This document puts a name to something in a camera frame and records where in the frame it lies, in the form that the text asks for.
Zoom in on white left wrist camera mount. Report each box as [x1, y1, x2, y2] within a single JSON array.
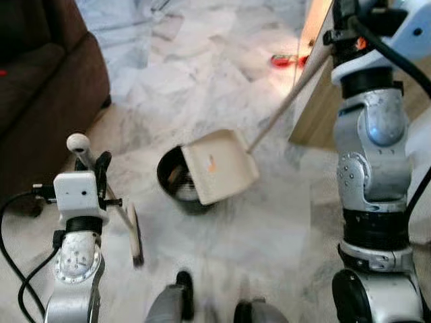
[[53, 171, 110, 227]]

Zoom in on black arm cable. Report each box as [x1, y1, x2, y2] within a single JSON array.
[[347, 15, 431, 226], [0, 190, 63, 322]]

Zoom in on small red floor item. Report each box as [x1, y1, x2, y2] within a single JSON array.
[[271, 53, 311, 70]]

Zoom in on beige dustpan with long handle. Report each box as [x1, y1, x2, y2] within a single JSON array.
[[182, 47, 335, 206]]

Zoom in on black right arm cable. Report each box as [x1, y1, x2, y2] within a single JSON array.
[[347, 15, 431, 226]]

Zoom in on light wooden cabinet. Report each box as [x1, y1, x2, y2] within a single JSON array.
[[290, 0, 431, 151]]

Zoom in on white handled beige broom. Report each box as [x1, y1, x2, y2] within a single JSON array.
[[66, 133, 145, 268]]

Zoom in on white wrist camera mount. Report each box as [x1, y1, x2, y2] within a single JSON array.
[[53, 171, 110, 227], [330, 0, 431, 85]]

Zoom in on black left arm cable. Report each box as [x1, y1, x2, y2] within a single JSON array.
[[0, 190, 63, 322]]

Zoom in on black round trash bin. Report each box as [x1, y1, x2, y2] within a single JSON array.
[[156, 144, 218, 217]]

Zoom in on grey left robot leg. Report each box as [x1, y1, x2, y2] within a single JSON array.
[[144, 269, 197, 323]]

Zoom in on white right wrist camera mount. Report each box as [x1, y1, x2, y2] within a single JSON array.
[[330, 0, 431, 85]]

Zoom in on grey robot leg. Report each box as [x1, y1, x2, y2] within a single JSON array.
[[232, 297, 291, 323], [144, 269, 197, 323]]

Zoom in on grey right robot leg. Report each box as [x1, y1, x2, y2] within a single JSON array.
[[232, 297, 291, 323]]

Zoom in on dark brown sofa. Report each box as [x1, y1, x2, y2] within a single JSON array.
[[0, 0, 112, 217]]

